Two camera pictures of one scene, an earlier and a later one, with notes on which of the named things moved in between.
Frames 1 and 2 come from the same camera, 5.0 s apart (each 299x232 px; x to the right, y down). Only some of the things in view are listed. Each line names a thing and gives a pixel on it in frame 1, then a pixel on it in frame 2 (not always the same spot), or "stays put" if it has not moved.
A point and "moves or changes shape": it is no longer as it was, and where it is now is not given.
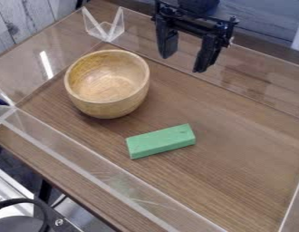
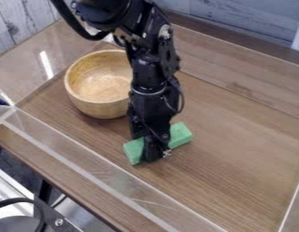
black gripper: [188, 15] -> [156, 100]
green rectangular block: [161, 140] moves or changes shape
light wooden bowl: [106, 83] stays put
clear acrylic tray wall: [197, 151] stays put
